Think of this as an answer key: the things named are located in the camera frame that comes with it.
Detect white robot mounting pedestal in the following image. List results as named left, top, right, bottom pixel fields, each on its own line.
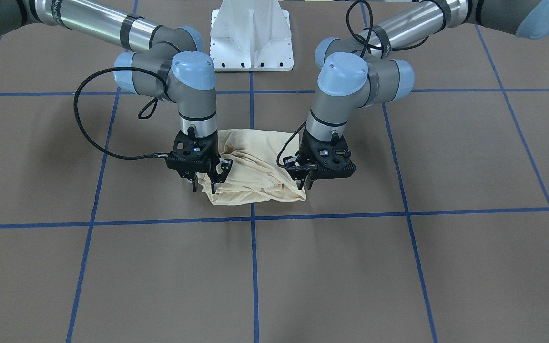
left=209, top=0, right=294, bottom=72

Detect cream long-sleeve printed shirt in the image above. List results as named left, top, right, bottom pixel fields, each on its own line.
left=198, top=130, right=306, bottom=206

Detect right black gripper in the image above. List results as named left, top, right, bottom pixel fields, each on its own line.
left=165, top=131, right=233, bottom=194

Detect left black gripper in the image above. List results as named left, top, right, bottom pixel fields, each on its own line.
left=282, top=130, right=355, bottom=190

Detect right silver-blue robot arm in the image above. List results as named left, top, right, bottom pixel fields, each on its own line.
left=0, top=0, right=233, bottom=193

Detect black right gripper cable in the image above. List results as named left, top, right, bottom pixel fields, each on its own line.
left=73, top=67, right=170, bottom=161

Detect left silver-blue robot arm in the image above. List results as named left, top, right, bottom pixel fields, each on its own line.
left=277, top=0, right=549, bottom=190

